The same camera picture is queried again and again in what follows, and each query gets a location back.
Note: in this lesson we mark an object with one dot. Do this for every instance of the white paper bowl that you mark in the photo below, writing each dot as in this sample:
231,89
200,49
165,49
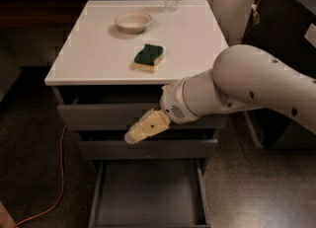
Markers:
133,22

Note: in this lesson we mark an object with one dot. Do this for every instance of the grey drawer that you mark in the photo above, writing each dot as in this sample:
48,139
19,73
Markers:
171,144
149,194
108,107

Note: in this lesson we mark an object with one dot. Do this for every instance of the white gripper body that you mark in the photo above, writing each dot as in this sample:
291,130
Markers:
172,103

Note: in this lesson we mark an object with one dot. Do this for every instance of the dark wooden bench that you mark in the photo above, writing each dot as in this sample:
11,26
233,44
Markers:
40,13

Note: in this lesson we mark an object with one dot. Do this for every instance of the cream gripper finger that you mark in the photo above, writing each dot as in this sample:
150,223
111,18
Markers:
151,123

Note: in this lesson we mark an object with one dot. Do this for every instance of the grey bottom drawer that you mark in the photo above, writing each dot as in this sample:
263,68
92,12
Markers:
149,194

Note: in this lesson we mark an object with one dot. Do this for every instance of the grey middle drawer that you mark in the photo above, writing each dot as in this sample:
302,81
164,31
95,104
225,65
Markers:
171,144

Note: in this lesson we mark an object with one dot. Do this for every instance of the white top drawer cabinet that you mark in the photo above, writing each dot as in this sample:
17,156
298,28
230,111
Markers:
98,53

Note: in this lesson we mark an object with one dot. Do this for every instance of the green and yellow sponge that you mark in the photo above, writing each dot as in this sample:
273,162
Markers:
148,57

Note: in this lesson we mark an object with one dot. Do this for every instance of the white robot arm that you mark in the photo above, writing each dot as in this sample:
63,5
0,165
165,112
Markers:
242,78

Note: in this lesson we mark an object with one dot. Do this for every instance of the grey top drawer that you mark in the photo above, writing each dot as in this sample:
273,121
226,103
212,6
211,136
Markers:
108,107

